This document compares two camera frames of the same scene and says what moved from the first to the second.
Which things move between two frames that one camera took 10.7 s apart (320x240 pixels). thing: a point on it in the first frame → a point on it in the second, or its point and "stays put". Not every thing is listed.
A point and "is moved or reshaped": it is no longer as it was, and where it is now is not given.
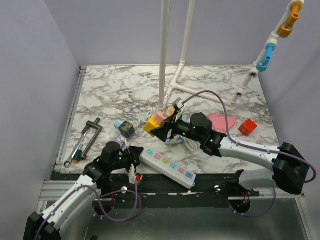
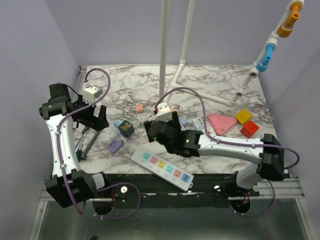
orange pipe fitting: [286, 29] stays put
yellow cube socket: [151, 125] is moved or reshaped
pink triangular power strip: [218, 122] stays put
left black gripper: [133, 153] → [93, 121]
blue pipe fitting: [262, 66] stays put
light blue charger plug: [117, 124] stays put
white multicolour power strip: [168, 168] is moved or reshaped
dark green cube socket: [126, 129] stays put
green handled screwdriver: [77, 157] stays put
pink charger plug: [160, 118] is moved or reshaped
